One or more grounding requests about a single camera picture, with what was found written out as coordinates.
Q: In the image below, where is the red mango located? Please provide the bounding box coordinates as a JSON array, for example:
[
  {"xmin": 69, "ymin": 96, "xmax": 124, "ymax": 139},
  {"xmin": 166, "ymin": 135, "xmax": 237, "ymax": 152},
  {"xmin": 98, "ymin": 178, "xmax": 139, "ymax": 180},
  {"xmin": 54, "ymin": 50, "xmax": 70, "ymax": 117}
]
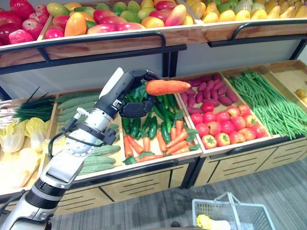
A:
[
  {"xmin": 155, "ymin": 0, "xmax": 177, "ymax": 11},
  {"xmin": 117, "ymin": 22, "xmax": 146, "ymax": 32},
  {"xmin": 52, "ymin": 15, "xmax": 71, "ymax": 30},
  {"xmin": 149, "ymin": 10, "xmax": 171, "ymax": 23},
  {"xmin": 93, "ymin": 9, "xmax": 118, "ymax": 24},
  {"xmin": 44, "ymin": 25, "xmax": 65, "ymax": 40},
  {"xmin": 87, "ymin": 23, "xmax": 117, "ymax": 35}
]

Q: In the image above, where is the green yellow mango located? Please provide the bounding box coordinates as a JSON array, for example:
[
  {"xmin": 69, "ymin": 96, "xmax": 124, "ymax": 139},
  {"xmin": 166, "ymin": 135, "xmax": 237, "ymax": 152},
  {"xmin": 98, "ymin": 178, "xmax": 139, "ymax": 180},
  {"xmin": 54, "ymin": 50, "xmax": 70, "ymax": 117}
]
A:
[{"xmin": 46, "ymin": 2, "xmax": 71, "ymax": 17}]

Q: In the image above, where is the red tomato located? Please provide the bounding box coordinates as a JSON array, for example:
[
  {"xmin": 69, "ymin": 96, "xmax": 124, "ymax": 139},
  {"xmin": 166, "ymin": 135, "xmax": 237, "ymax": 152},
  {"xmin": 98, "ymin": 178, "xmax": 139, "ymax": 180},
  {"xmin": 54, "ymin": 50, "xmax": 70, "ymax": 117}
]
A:
[
  {"xmin": 190, "ymin": 113, "xmax": 204, "ymax": 126},
  {"xmin": 214, "ymin": 132, "xmax": 231, "ymax": 148},
  {"xmin": 195, "ymin": 123, "xmax": 210, "ymax": 138},
  {"xmin": 226, "ymin": 106, "xmax": 240, "ymax": 118},
  {"xmin": 215, "ymin": 111, "xmax": 231, "ymax": 124},
  {"xmin": 229, "ymin": 131, "xmax": 246, "ymax": 145},
  {"xmin": 237, "ymin": 104, "xmax": 251, "ymax": 117},
  {"xmin": 220, "ymin": 121, "xmax": 235, "ymax": 135},
  {"xmin": 207, "ymin": 121, "xmax": 222, "ymax": 137},
  {"xmin": 251, "ymin": 124, "xmax": 269, "ymax": 139},
  {"xmin": 238, "ymin": 128, "xmax": 257, "ymax": 141},
  {"xmin": 230, "ymin": 116, "xmax": 246, "ymax": 131},
  {"xmin": 201, "ymin": 134, "xmax": 218, "ymax": 150},
  {"xmin": 201, "ymin": 102, "xmax": 215, "ymax": 114},
  {"xmin": 243, "ymin": 114, "xmax": 258, "ymax": 128},
  {"xmin": 202, "ymin": 112, "xmax": 216, "ymax": 124}
]

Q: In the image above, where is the orange pink mango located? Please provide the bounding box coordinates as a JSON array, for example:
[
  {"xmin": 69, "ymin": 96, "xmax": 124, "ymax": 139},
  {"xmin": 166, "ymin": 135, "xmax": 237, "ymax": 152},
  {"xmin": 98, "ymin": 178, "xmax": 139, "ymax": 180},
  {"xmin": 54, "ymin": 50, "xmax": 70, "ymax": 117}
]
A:
[{"xmin": 164, "ymin": 4, "xmax": 188, "ymax": 27}]

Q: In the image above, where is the dark leafy green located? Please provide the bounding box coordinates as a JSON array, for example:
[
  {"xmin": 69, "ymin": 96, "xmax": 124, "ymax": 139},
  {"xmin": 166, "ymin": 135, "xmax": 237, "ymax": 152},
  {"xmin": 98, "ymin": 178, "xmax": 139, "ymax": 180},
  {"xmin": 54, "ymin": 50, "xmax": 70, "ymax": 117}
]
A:
[{"xmin": 129, "ymin": 82, "xmax": 148, "ymax": 103}]

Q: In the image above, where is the light green cucumber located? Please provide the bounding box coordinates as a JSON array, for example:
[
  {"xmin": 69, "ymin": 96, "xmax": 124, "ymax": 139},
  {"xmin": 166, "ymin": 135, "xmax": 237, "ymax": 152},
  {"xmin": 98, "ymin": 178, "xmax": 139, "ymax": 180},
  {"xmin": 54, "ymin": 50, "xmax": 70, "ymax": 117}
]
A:
[
  {"xmin": 56, "ymin": 92, "xmax": 101, "ymax": 104},
  {"xmin": 57, "ymin": 95, "xmax": 100, "ymax": 110},
  {"xmin": 57, "ymin": 111, "xmax": 80, "ymax": 123},
  {"xmin": 57, "ymin": 102, "xmax": 96, "ymax": 116}
]

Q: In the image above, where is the red apple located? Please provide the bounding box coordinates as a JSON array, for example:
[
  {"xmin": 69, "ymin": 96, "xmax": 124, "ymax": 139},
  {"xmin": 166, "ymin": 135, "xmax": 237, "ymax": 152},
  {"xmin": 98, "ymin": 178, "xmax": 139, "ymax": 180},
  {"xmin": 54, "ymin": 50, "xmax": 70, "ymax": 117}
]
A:
[
  {"xmin": 22, "ymin": 19, "xmax": 44, "ymax": 40},
  {"xmin": 34, "ymin": 3, "xmax": 50, "ymax": 16},
  {"xmin": 28, "ymin": 11, "xmax": 50, "ymax": 26}
]

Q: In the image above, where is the green bitter melon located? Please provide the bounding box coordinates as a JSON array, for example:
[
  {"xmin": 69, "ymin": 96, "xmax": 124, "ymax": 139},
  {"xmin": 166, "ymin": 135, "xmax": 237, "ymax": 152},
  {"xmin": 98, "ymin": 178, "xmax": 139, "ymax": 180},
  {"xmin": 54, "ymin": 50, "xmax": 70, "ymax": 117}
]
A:
[
  {"xmin": 83, "ymin": 155, "xmax": 117, "ymax": 167},
  {"xmin": 90, "ymin": 145, "xmax": 121, "ymax": 157},
  {"xmin": 78, "ymin": 163, "xmax": 116, "ymax": 176}
]

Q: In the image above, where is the large orange carrot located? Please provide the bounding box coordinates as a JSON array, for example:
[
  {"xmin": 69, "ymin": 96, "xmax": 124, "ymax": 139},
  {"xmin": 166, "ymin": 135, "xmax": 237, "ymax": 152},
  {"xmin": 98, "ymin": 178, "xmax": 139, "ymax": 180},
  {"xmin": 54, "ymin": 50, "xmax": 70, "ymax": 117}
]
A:
[{"xmin": 145, "ymin": 80, "xmax": 191, "ymax": 96}]

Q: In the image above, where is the yellow pear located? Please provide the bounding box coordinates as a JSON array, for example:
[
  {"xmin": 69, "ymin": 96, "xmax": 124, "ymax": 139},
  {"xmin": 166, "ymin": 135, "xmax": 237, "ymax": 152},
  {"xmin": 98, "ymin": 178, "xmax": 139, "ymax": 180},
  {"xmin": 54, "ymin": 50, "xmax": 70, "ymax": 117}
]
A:
[{"xmin": 205, "ymin": 1, "xmax": 220, "ymax": 15}]

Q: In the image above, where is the wooden display stand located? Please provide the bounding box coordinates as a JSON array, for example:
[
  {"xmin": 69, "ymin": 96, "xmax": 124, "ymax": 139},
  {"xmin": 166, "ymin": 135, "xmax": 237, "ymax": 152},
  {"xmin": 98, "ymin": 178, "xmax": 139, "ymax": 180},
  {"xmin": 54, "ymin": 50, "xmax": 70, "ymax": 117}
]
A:
[
  {"xmin": 0, "ymin": 0, "xmax": 204, "ymax": 216},
  {"xmin": 170, "ymin": 0, "xmax": 307, "ymax": 189}
]

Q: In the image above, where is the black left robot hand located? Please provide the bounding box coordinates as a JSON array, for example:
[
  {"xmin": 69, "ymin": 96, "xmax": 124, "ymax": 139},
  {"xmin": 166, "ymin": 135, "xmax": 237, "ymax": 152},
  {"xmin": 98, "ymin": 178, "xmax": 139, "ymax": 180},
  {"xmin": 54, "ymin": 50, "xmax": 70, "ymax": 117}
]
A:
[{"xmin": 95, "ymin": 67, "xmax": 162, "ymax": 119}]

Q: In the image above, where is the yellow napa cabbage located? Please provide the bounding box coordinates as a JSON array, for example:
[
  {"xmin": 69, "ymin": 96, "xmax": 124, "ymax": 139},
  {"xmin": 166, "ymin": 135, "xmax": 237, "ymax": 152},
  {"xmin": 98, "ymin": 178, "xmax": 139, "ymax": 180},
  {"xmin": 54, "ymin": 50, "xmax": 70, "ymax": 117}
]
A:
[
  {"xmin": 0, "ymin": 119, "xmax": 30, "ymax": 154},
  {"xmin": 0, "ymin": 147, "xmax": 44, "ymax": 190},
  {"xmin": 24, "ymin": 117, "xmax": 51, "ymax": 153}
]

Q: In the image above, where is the green onion bunch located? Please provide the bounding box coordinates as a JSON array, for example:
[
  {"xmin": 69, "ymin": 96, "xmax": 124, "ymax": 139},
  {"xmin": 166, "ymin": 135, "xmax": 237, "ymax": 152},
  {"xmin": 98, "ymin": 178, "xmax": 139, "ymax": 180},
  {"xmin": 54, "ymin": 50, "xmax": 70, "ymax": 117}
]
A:
[{"xmin": 0, "ymin": 86, "xmax": 56, "ymax": 128}]

